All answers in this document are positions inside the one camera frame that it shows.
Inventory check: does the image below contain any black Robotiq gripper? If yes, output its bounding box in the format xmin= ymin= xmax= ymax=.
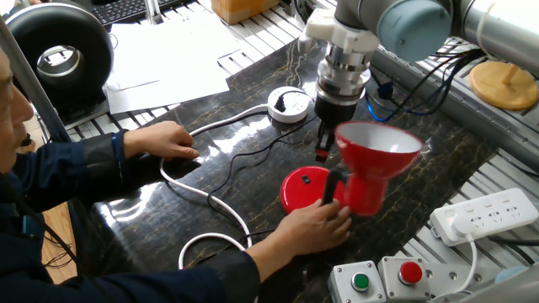
xmin=313 ymin=93 xmax=359 ymax=164

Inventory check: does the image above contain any round white power socket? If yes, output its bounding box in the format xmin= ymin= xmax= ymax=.
xmin=267 ymin=86 xmax=313 ymax=125

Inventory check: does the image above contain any red gooseneck desk lamp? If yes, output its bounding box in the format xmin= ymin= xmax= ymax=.
xmin=280 ymin=120 xmax=424 ymax=218

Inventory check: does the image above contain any thin black lamp cord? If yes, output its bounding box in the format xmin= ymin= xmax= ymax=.
xmin=184 ymin=89 xmax=318 ymax=267

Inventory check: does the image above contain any thick white socket cable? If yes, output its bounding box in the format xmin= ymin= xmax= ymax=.
xmin=158 ymin=103 xmax=479 ymax=302

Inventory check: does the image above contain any person's right forearm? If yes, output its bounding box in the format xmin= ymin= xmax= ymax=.
xmin=104 ymin=237 xmax=291 ymax=303

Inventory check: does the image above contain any person's left forearm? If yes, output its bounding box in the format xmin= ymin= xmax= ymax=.
xmin=41 ymin=129 xmax=130 ymax=207

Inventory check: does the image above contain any long white power strip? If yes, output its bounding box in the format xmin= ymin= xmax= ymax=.
xmin=429 ymin=187 xmax=539 ymax=247

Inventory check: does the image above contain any person's right hand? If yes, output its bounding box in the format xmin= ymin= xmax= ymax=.
xmin=269 ymin=198 xmax=353 ymax=258

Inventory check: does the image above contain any person's left hand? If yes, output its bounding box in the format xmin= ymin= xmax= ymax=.
xmin=123 ymin=120 xmax=200 ymax=162

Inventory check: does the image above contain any grey box green button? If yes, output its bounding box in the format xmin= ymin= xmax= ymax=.
xmin=327 ymin=260 xmax=387 ymax=303

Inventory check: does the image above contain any grey box red button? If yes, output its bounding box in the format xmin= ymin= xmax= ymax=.
xmin=377 ymin=255 xmax=431 ymax=303

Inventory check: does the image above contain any light wooden block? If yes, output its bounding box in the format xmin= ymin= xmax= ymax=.
xmin=210 ymin=0 xmax=282 ymax=25

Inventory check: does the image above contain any large white paper sheet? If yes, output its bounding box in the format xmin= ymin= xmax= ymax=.
xmin=103 ymin=62 xmax=232 ymax=115

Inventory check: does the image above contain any round wooden stand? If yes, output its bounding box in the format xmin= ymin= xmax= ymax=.
xmin=468 ymin=61 xmax=539 ymax=112

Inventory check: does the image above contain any black keyboard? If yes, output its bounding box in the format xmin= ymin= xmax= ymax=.
xmin=90 ymin=0 xmax=186 ymax=26

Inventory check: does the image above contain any person's head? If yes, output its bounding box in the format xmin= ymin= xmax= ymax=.
xmin=0 ymin=45 xmax=35 ymax=174

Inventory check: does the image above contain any dark blue jacket torso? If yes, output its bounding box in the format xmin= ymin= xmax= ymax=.
xmin=0 ymin=159 xmax=140 ymax=303

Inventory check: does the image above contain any blue cable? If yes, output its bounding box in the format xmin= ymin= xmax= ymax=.
xmin=365 ymin=71 xmax=458 ymax=124

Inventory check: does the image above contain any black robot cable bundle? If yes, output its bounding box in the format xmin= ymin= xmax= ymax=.
xmin=365 ymin=48 xmax=486 ymax=123

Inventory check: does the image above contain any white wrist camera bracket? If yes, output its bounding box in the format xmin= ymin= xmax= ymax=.
xmin=302 ymin=8 xmax=381 ymax=55

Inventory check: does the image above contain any grey aluminium frame beam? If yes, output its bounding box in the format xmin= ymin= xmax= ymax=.
xmin=370 ymin=45 xmax=539 ymax=172

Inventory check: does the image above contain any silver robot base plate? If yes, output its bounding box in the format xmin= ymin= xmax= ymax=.
xmin=423 ymin=261 xmax=502 ymax=303

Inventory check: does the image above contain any thick black cable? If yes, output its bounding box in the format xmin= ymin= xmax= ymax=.
xmin=486 ymin=235 xmax=539 ymax=247

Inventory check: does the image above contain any silver metal post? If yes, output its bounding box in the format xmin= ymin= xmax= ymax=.
xmin=145 ymin=0 xmax=164 ymax=25

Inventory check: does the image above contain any black ring-shaped device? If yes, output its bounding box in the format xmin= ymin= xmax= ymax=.
xmin=3 ymin=2 xmax=115 ymax=123

